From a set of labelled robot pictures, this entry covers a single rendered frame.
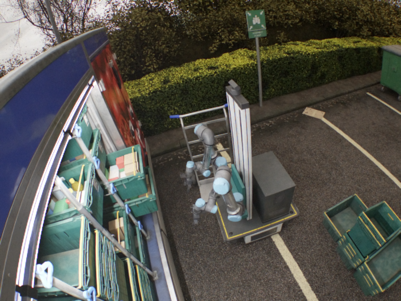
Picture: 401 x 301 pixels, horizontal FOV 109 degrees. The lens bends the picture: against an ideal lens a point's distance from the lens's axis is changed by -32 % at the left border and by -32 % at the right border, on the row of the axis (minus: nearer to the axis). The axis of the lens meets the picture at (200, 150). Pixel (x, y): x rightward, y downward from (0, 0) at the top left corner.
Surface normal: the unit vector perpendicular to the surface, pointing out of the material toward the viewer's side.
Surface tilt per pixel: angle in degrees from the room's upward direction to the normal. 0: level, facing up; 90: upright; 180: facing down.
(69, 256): 0
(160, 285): 0
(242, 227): 0
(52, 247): 85
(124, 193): 93
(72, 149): 91
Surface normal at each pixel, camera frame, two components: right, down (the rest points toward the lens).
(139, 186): 0.29, 0.57
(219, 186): -0.25, 0.56
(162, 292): -0.18, -0.75
